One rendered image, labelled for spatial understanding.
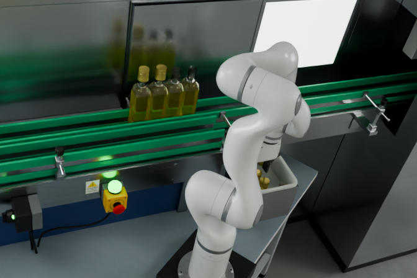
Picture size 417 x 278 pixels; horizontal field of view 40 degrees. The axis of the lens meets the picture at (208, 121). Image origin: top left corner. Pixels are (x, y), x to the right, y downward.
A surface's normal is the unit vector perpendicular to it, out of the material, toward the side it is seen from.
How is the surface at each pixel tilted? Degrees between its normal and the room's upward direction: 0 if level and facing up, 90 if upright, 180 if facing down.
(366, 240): 90
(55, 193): 90
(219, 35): 90
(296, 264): 0
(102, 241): 0
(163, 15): 90
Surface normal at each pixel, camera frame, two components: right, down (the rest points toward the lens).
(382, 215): 0.38, 0.65
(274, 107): -0.40, 0.43
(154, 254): 0.17, -0.75
